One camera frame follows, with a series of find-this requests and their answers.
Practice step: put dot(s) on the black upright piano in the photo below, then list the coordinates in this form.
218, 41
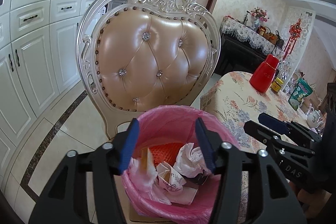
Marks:
241, 58

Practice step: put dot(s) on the small black packet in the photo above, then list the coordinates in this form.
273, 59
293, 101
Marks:
197, 180

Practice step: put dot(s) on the flower vase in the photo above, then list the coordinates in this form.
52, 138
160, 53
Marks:
259, 16

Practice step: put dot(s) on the orange foam fruit net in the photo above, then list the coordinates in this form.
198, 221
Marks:
165, 153

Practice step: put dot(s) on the white cabinet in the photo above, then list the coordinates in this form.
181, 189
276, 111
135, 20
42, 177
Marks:
34, 56

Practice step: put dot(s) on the wicker basket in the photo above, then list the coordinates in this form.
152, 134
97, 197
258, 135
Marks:
266, 33

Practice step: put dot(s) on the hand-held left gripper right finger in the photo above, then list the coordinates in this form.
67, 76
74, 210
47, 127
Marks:
206, 146

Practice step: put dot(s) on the white tissue packet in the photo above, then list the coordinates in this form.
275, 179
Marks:
183, 195

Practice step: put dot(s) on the lace piano cover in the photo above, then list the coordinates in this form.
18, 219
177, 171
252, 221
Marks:
244, 32

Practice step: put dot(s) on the dark handbag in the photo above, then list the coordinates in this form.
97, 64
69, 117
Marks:
279, 40

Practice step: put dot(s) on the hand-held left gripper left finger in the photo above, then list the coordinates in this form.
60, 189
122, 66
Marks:
128, 146

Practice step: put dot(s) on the beige tufted leather chair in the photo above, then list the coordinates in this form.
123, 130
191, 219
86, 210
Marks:
152, 61

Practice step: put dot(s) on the red knot hanging ornament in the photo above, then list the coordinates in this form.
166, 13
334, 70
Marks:
294, 32

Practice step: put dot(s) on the green snack bag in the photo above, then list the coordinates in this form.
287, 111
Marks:
299, 94

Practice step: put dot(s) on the white porcelain teapot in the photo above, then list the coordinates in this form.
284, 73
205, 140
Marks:
315, 119

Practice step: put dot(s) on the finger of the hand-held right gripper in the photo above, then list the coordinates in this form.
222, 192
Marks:
262, 133
275, 123

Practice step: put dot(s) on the yellow lid glass jar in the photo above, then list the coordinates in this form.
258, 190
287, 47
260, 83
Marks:
277, 87

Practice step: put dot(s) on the white plastic bag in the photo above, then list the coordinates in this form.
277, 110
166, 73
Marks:
141, 176

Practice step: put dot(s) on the pink lined trash bin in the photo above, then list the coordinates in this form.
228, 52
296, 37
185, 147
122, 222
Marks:
168, 124

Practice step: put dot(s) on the white tissue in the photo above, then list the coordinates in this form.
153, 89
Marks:
189, 161

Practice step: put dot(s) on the printed paper cup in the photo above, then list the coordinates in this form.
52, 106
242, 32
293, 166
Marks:
170, 179

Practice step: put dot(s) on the red thermos flask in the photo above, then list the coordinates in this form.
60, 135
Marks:
262, 74

